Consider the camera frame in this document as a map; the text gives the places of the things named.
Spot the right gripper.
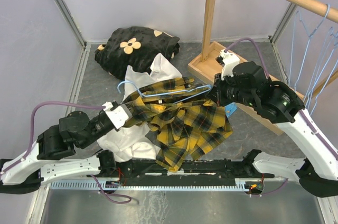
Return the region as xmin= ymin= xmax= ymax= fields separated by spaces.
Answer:
xmin=208 ymin=69 xmax=258 ymax=107

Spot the yellow plaid shirt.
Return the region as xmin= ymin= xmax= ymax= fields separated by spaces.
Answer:
xmin=122 ymin=77 xmax=233 ymax=172

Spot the light blue wire hanger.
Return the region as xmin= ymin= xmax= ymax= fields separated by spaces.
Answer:
xmin=305 ymin=27 xmax=337 ymax=114
xmin=289 ymin=4 xmax=332 ymax=92
xmin=117 ymin=81 xmax=212 ymax=104

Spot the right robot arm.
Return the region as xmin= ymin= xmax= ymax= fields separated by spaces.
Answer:
xmin=208 ymin=62 xmax=337 ymax=198

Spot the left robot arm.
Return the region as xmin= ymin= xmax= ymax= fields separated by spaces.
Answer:
xmin=1 ymin=111 xmax=117 ymax=194

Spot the white shirt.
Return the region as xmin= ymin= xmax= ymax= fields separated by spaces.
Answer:
xmin=97 ymin=53 xmax=182 ymax=163

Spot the blue folded cloth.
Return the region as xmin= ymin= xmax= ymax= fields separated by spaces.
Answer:
xmin=224 ymin=102 xmax=237 ymax=118

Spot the wooden clothes rack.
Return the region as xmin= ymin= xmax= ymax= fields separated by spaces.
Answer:
xmin=187 ymin=0 xmax=338 ymax=136

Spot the black flower-pattern garment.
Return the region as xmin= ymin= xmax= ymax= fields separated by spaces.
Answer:
xmin=95 ymin=26 xmax=180 ymax=80

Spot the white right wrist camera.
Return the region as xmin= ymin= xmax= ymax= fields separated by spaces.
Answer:
xmin=216 ymin=49 xmax=240 ymax=80

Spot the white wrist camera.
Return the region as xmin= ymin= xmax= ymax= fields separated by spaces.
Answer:
xmin=216 ymin=49 xmax=240 ymax=80
xmin=102 ymin=102 xmax=132 ymax=130

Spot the white slotted cable duct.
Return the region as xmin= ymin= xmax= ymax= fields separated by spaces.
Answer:
xmin=49 ymin=178 xmax=250 ymax=192

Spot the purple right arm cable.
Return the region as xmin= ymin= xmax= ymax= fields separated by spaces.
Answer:
xmin=226 ymin=37 xmax=338 ymax=161

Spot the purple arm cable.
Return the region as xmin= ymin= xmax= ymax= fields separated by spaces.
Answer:
xmin=0 ymin=101 xmax=106 ymax=176
xmin=226 ymin=37 xmax=338 ymax=161

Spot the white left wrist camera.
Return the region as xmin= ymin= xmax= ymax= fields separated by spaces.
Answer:
xmin=102 ymin=102 xmax=132 ymax=130

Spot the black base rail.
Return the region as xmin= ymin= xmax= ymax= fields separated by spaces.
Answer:
xmin=100 ymin=159 xmax=275 ymax=186

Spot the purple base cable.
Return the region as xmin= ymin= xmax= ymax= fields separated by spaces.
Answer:
xmin=88 ymin=175 xmax=133 ymax=204

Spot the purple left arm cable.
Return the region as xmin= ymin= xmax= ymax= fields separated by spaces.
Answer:
xmin=0 ymin=101 xmax=106 ymax=176

